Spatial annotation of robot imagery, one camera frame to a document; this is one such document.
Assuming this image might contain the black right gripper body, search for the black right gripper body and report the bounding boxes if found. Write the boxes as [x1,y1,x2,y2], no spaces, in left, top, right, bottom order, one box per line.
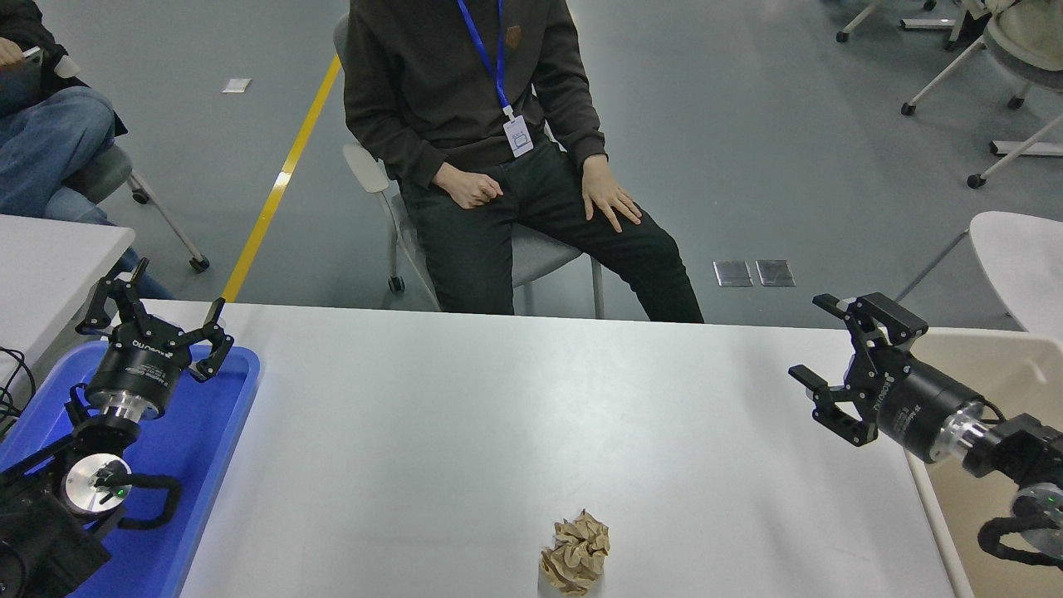
[845,345,971,464]

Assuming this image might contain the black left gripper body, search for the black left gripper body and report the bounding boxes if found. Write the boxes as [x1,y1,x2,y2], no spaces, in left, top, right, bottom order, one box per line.
[86,320,194,414]

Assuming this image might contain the person's right hand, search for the person's right hand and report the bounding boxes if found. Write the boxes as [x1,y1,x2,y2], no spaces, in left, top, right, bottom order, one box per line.
[432,162,504,209]

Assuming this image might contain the blue plastic tray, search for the blue plastic tray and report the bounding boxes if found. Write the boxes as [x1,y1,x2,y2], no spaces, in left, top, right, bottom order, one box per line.
[0,339,263,598]

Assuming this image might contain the white side table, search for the white side table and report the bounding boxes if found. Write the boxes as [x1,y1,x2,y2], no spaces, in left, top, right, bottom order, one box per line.
[0,214,136,383]

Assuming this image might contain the large pale plastic bin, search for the large pale plastic bin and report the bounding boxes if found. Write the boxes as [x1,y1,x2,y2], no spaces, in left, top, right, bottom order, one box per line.
[901,327,1063,598]

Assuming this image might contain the grey wheeled chair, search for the grey wheeled chair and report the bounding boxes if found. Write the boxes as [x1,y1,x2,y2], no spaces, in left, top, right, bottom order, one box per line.
[54,56,210,273]

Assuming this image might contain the white round-seat chair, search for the white round-seat chair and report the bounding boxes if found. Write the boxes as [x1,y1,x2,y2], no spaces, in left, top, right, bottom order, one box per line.
[893,210,1063,340]

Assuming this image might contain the person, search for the person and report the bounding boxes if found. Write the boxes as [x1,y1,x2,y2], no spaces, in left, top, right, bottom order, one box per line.
[0,0,174,300]
[343,0,705,325]

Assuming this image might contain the white chair legs with wheel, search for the white chair legs with wheel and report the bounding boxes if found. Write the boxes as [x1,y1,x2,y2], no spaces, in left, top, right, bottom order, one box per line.
[967,112,1063,190]

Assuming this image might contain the white chair base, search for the white chair base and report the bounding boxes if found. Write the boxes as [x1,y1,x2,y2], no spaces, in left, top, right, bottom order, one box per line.
[837,0,964,47]

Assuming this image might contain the crumpled tan paper ball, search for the crumpled tan paper ball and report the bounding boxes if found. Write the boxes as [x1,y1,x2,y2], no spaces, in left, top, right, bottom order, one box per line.
[540,509,611,597]

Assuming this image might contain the white chair beige seat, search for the white chair beige seat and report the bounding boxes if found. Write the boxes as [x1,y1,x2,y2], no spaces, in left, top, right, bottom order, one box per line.
[901,0,1063,117]

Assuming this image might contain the white grey office chair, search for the white grey office chair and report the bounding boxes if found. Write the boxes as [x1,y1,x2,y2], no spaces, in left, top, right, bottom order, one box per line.
[332,12,605,319]

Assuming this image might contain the white badge card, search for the white badge card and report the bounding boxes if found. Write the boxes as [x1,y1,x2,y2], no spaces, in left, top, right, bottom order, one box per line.
[503,106,535,159]

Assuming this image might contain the black cable bundle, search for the black cable bundle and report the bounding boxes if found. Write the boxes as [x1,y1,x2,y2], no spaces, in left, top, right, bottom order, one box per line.
[0,345,38,437]

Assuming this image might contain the blue lanyard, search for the blue lanyard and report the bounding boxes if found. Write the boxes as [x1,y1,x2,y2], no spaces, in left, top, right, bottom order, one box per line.
[457,0,512,117]

